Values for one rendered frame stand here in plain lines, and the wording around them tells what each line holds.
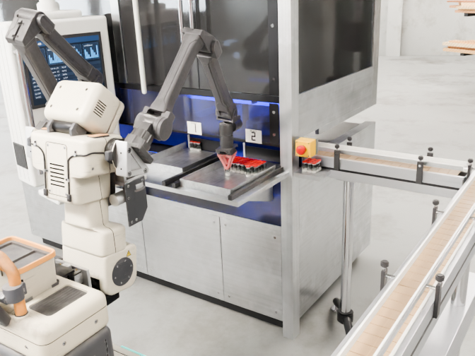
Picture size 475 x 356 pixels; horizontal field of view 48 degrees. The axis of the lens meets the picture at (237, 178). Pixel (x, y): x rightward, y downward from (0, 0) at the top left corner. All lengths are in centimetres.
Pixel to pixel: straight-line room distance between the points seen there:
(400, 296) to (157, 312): 187
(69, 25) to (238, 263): 140
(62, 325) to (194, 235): 136
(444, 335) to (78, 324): 116
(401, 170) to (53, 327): 144
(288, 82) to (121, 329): 155
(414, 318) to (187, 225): 174
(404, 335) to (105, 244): 104
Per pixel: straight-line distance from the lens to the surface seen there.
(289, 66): 227
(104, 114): 180
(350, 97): 286
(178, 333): 288
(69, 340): 166
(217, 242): 277
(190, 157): 263
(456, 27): 1293
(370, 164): 232
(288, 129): 232
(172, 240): 298
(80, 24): 272
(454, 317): 206
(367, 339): 125
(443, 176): 224
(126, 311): 311
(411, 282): 147
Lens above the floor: 167
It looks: 20 degrees down
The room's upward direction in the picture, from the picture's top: 3 degrees counter-clockwise
